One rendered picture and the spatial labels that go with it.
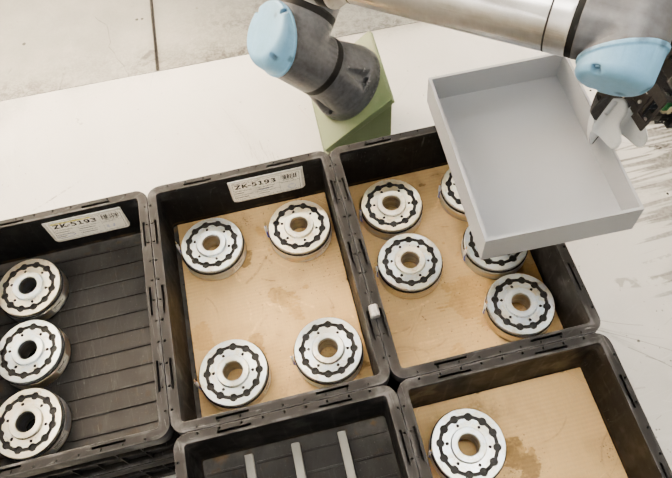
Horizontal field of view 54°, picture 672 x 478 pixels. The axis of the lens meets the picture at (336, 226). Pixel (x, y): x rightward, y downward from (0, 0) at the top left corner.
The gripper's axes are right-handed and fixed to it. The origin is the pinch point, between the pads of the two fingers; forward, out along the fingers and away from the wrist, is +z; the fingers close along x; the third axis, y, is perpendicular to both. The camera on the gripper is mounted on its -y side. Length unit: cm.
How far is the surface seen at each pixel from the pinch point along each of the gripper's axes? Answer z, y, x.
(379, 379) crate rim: 24.4, 20.4, -30.9
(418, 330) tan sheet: 31.5, 11.8, -19.5
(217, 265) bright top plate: 37, -7, -47
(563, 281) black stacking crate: 18.6, 12.8, -0.8
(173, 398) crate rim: 32, 15, -57
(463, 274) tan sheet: 28.7, 4.7, -10.0
